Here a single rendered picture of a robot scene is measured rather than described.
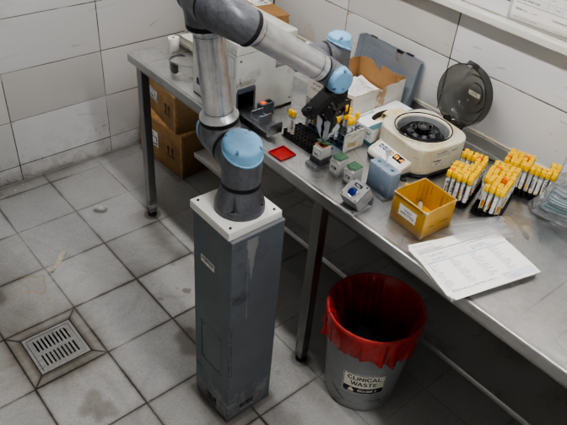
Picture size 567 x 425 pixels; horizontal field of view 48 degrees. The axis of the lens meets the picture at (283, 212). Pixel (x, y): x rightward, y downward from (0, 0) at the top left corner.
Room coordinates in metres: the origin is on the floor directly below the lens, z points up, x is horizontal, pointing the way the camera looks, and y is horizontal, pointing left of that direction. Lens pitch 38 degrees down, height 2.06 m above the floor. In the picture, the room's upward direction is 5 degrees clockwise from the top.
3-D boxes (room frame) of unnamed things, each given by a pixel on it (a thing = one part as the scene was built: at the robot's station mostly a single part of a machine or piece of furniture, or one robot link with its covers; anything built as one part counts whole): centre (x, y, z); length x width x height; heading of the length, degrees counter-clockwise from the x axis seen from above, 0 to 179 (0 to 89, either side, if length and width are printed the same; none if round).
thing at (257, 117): (1.99, 0.13, 0.92); 0.21 x 0.07 x 0.05; 43
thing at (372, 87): (2.18, -0.23, 0.95); 0.29 x 0.25 x 0.15; 133
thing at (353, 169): (1.69, -0.21, 0.91); 0.05 x 0.04 x 0.07; 133
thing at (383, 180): (1.66, -0.30, 0.92); 0.10 x 0.07 x 0.10; 38
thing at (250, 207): (1.48, 0.13, 0.95); 0.15 x 0.15 x 0.10
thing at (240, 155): (1.49, 0.13, 1.07); 0.13 x 0.12 x 0.14; 32
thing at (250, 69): (2.19, 0.19, 1.03); 0.31 x 0.27 x 0.30; 43
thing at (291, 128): (1.92, -0.06, 0.93); 0.17 x 0.09 x 0.11; 44
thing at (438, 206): (1.52, -0.41, 0.93); 0.13 x 0.13 x 0.10; 40
